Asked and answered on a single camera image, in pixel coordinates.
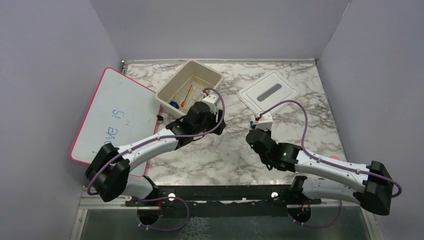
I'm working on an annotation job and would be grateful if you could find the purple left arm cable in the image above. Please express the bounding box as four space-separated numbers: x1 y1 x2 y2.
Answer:
86 87 226 232

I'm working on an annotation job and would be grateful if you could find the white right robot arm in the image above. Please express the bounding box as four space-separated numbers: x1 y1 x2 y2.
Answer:
245 129 394 216

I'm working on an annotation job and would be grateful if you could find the black table edge rail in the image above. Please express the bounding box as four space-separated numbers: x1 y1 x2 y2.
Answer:
114 184 322 218

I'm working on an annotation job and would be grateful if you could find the beige plastic bin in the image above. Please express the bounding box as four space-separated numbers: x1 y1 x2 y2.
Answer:
155 60 224 118

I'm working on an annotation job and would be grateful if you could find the red rainbow measuring spoon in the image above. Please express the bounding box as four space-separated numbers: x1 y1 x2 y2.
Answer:
181 84 193 108

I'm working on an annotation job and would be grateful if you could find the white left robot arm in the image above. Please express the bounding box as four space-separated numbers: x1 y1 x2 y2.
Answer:
85 101 226 206

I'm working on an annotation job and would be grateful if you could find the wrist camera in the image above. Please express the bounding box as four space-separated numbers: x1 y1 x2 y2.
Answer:
254 112 273 132
201 94 221 110

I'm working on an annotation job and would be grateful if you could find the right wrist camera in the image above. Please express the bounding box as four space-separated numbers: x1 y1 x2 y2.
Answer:
254 112 273 132

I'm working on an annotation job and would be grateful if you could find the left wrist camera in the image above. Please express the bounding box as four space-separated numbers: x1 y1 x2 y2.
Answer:
201 94 221 110

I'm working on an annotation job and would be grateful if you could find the yellow rubber tube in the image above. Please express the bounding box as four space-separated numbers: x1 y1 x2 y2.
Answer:
191 75 210 95

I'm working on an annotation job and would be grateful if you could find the white bin lid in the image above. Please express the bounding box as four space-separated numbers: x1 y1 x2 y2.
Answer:
237 70 300 114

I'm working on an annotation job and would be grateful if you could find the pink-framed whiteboard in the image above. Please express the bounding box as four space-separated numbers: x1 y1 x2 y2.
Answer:
69 67 161 165

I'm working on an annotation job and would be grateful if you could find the pink-capped small bottle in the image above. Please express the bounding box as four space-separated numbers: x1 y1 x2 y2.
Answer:
330 155 340 161

